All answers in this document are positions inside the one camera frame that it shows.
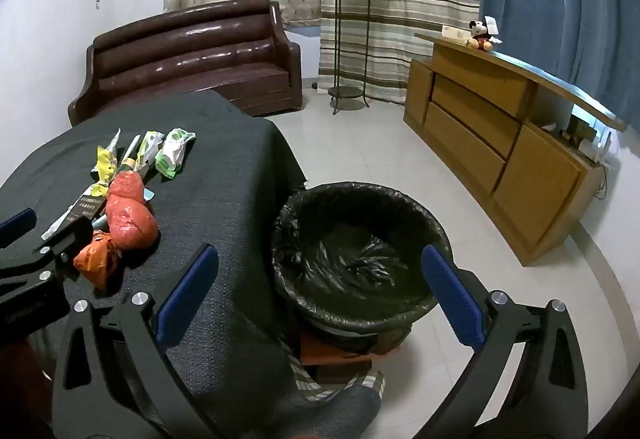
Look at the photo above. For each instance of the dark wooden box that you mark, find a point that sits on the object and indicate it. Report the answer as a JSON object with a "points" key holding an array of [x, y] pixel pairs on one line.
{"points": [[582, 129]]}

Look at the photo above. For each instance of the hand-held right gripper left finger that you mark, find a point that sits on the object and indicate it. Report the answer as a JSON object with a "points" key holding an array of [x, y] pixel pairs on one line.
{"points": [[187, 294]]}

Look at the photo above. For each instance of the brown leather sofa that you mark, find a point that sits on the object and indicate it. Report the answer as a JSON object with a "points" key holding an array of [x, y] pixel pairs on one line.
{"points": [[190, 59]]}

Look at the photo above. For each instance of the bin with black bag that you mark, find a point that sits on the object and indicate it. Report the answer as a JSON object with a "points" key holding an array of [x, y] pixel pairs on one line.
{"points": [[350, 239]]}

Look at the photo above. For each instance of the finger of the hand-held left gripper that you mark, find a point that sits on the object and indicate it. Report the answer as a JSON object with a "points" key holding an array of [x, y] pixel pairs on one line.
{"points": [[17, 225], [70, 239]]}

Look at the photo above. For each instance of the red-brown wooden stool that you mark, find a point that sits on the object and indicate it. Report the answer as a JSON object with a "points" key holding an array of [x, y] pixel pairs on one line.
{"points": [[350, 356]]}

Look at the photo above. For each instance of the black box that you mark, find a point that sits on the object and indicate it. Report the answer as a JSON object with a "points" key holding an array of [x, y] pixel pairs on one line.
{"points": [[87, 206]]}

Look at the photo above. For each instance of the orange plastic bag bundle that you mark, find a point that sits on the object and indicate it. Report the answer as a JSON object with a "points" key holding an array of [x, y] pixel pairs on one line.
{"points": [[97, 259]]}

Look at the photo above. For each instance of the yellow snack wrapper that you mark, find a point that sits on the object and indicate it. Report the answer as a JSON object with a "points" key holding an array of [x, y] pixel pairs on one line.
{"points": [[105, 164]]}

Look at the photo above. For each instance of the white router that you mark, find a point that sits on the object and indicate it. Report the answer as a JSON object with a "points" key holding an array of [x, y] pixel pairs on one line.
{"points": [[604, 146]]}

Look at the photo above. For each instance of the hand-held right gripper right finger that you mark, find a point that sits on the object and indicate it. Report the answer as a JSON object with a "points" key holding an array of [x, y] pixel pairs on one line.
{"points": [[452, 294]]}

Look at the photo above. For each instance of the large red plastic bag bundle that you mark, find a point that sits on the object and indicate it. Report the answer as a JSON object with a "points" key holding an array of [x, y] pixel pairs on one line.
{"points": [[132, 226]]}

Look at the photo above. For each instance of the white paper scrap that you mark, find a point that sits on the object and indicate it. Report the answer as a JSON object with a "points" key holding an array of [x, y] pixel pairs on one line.
{"points": [[550, 126]]}

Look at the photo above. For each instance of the wooden cabinet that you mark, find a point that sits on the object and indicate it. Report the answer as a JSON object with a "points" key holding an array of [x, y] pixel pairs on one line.
{"points": [[535, 179]]}

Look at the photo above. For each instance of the white pointed stick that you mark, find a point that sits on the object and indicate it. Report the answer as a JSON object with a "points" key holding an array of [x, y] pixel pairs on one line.
{"points": [[133, 146]]}

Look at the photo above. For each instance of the mouse plush toy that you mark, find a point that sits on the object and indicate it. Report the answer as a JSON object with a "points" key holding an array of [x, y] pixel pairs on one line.
{"points": [[482, 39]]}

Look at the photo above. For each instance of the small red plastic bag bundle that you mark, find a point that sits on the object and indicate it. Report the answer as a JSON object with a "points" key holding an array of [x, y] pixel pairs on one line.
{"points": [[127, 188]]}

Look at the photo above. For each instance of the blue-grey cloth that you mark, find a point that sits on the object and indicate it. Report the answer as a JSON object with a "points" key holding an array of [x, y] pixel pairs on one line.
{"points": [[345, 411]]}

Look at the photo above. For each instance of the green checkered cloth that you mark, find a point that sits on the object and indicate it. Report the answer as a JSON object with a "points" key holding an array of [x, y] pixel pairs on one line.
{"points": [[295, 369]]}

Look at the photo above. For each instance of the white flat box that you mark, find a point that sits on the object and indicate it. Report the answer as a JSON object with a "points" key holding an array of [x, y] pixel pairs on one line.
{"points": [[456, 34]]}

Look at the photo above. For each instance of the black metal plant stand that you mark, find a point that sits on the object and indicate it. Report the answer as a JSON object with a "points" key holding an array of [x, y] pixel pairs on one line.
{"points": [[348, 94]]}

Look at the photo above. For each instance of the striped curtain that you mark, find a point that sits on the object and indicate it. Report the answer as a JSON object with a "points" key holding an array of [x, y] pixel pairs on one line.
{"points": [[410, 19]]}

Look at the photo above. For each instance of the small green bottle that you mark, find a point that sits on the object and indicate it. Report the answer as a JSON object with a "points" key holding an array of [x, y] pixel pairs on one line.
{"points": [[129, 165]]}

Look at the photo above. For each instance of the green white packet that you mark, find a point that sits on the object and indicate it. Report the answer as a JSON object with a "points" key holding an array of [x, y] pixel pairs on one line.
{"points": [[149, 151], [174, 151]]}

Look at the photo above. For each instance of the dark grey tablecloth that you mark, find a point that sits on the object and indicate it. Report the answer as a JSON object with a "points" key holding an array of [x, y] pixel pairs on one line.
{"points": [[225, 159]]}

